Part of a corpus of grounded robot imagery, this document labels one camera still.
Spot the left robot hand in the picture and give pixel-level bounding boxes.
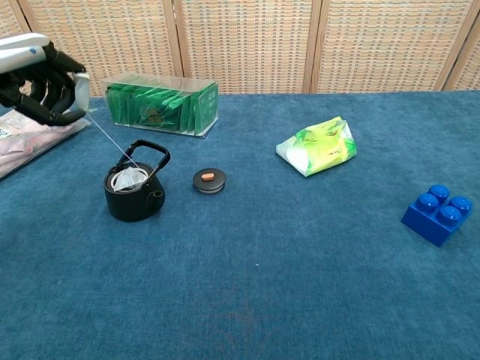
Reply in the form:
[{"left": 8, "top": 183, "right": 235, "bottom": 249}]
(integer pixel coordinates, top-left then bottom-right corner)
[{"left": 0, "top": 32, "right": 92, "bottom": 127}]

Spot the pyramid tea bag with tag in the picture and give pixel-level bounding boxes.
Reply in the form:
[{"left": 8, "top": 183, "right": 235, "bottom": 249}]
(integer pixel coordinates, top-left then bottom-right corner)
[{"left": 85, "top": 110, "right": 146, "bottom": 193}]

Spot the plastic bag of pink packets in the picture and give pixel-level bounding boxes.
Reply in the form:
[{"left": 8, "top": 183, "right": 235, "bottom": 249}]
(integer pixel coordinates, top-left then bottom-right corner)
[{"left": 0, "top": 106, "right": 92, "bottom": 180}]

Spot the black cast iron teapot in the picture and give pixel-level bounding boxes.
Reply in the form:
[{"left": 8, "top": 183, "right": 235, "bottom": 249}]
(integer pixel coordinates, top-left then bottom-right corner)
[{"left": 103, "top": 139, "right": 172, "bottom": 223}]

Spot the black teapot lid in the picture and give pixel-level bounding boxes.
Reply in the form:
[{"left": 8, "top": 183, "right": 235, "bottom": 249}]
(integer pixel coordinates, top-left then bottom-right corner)
[{"left": 192, "top": 167, "right": 228, "bottom": 195}]

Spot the clear box of green packets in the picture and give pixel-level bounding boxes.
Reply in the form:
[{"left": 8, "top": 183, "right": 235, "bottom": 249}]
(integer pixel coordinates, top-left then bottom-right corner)
[{"left": 101, "top": 73, "right": 220, "bottom": 139}]

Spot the woven wooden folding screen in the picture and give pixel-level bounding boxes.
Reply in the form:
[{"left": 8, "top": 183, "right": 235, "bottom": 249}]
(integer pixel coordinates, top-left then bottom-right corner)
[{"left": 0, "top": 0, "right": 480, "bottom": 104}]

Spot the blue table cloth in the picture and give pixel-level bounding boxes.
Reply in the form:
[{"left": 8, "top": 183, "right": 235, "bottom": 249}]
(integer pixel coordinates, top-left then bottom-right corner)
[{"left": 0, "top": 89, "right": 480, "bottom": 360}]

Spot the green yellow tissue pack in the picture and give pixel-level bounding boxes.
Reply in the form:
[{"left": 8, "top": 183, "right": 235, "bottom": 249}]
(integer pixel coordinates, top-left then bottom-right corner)
[{"left": 275, "top": 115, "right": 358, "bottom": 178}]

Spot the blue toy building block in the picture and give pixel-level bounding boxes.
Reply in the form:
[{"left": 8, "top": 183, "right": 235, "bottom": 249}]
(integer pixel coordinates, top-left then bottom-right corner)
[{"left": 400, "top": 184, "right": 474, "bottom": 248}]

